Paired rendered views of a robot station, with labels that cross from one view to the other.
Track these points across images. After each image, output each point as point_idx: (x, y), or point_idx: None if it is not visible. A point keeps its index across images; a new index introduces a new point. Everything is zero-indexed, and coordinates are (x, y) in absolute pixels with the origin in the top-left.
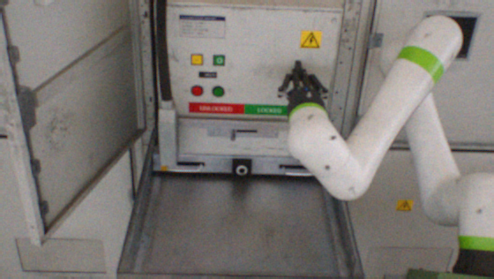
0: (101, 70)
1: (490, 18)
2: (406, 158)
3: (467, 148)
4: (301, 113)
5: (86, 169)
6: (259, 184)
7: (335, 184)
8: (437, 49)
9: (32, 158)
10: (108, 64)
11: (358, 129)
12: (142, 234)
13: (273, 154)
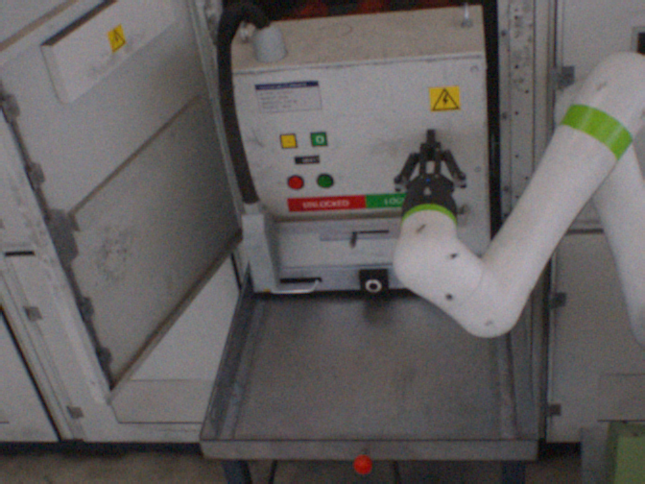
0: (170, 162)
1: None
2: None
3: None
4: (411, 222)
5: (162, 297)
6: (401, 303)
7: (465, 318)
8: (615, 108)
9: (80, 298)
10: (179, 153)
11: (500, 235)
12: (234, 385)
13: None
